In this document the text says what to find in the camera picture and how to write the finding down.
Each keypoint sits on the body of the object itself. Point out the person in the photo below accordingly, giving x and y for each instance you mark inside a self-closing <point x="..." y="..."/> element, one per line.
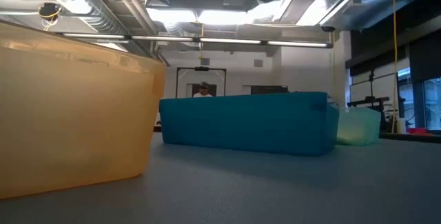
<point x="203" y="88"/>

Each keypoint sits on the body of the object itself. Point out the teal green plastic bin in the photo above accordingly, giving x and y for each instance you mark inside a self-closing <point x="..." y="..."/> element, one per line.
<point x="358" y="127"/>

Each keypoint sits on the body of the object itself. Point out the black gantry frame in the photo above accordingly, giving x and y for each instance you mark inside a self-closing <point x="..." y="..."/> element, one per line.
<point x="201" y="68"/>

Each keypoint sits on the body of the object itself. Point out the grey wall vent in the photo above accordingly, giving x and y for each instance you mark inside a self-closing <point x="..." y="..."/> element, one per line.
<point x="204" y="61"/>
<point x="258" y="63"/>

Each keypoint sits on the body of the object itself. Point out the silver corrugated air duct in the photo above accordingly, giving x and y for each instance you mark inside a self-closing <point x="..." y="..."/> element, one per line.
<point x="89" y="10"/>

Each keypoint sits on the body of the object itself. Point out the orange plastic bin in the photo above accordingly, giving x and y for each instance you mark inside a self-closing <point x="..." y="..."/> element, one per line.
<point x="76" y="120"/>

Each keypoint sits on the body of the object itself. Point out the black boom stand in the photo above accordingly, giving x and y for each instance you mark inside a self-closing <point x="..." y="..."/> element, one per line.
<point x="368" y="100"/>

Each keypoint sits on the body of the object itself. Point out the black wall monitor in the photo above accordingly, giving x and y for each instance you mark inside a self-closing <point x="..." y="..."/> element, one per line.
<point x="268" y="89"/>

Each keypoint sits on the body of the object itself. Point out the red box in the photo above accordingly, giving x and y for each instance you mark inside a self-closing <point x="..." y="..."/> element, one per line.
<point x="418" y="131"/>

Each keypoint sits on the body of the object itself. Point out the dark blue plastic bin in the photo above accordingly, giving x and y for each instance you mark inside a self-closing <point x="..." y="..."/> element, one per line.
<point x="248" y="124"/>

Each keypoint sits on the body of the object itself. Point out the white bottle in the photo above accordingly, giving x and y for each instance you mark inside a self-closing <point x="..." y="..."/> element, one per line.
<point x="401" y="125"/>

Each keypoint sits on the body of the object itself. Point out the grey-blue table mat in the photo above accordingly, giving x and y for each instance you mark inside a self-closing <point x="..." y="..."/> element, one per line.
<point x="241" y="189"/>

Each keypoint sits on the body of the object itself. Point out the glass window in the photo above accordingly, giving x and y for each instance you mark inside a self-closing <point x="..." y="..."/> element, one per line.
<point x="432" y="103"/>

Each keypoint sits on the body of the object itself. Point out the black round ceiling device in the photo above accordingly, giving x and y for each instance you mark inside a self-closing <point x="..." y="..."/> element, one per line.
<point x="49" y="10"/>

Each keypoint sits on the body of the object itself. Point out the long light bar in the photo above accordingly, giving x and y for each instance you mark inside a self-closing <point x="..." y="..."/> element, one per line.
<point x="227" y="40"/>

